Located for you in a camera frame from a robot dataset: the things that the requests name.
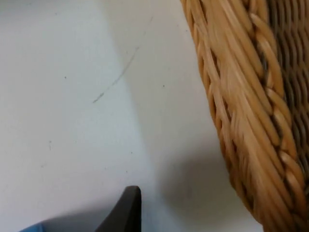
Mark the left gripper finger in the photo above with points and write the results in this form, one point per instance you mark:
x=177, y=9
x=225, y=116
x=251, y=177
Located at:
x=128, y=212

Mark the blue cube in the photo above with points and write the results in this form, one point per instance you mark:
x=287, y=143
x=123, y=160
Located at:
x=32, y=229

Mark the pale brown wicker basket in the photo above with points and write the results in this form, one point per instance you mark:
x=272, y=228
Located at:
x=253, y=96

